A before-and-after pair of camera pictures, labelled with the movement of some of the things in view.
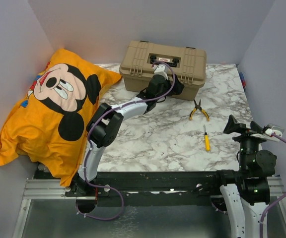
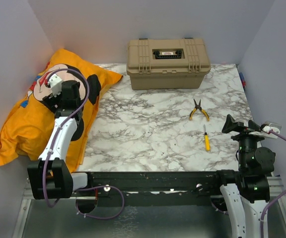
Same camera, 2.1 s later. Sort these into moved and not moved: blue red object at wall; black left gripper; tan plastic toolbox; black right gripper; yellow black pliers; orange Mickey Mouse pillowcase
Moved: tan plastic toolbox; black left gripper
Not moved: yellow black pliers; black right gripper; orange Mickey Mouse pillowcase; blue red object at wall
